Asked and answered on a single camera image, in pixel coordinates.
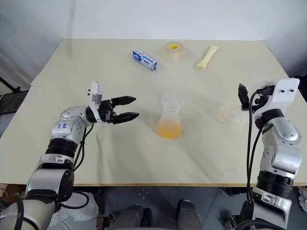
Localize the dark grey platform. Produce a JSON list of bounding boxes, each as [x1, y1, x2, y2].
[[0, 91, 30, 114]]

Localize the pale yellow snack packet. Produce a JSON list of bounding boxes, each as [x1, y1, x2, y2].
[[196, 44, 220, 71]]

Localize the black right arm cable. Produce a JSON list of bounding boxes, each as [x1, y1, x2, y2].
[[239, 87, 264, 222]]

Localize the blue and white carton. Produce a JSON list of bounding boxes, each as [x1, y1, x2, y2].
[[131, 49, 158, 72]]

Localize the dark rounded shape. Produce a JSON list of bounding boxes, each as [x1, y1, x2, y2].
[[177, 199, 202, 230], [108, 204, 152, 230]]

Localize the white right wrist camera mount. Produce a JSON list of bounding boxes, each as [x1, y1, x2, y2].
[[253, 78, 301, 120]]

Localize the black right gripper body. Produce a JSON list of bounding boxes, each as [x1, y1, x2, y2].
[[250, 85, 275, 112]]

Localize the clear plastic bag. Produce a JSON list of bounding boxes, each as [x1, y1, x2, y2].
[[49, 191, 99, 229]]

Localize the small clear conical flask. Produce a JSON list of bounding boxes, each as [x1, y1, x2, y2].
[[154, 93, 186, 140]]

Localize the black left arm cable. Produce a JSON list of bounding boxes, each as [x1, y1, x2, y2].
[[71, 122, 94, 171]]

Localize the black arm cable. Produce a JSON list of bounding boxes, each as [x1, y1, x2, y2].
[[71, 122, 94, 171], [239, 87, 264, 222]]

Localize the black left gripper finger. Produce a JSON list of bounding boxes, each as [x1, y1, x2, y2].
[[112, 111, 140, 125], [110, 95, 137, 107]]

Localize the clear tape roll yellow core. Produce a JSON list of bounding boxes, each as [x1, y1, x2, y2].
[[163, 41, 187, 62]]

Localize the large clear conical flask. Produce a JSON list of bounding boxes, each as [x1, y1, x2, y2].
[[217, 102, 247, 130]]

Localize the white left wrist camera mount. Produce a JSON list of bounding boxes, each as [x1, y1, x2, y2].
[[87, 81, 105, 122]]

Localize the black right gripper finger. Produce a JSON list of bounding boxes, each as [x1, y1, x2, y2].
[[238, 83, 250, 111]]

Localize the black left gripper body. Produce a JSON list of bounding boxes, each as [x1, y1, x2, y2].
[[96, 99, 116, 124]]

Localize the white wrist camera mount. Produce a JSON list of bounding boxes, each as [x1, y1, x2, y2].
[[87, 81, 105, 122], [253, 78, 301, 120]]

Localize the black tripod stand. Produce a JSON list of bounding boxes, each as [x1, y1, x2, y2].
[[0, 76, 22, 93]]

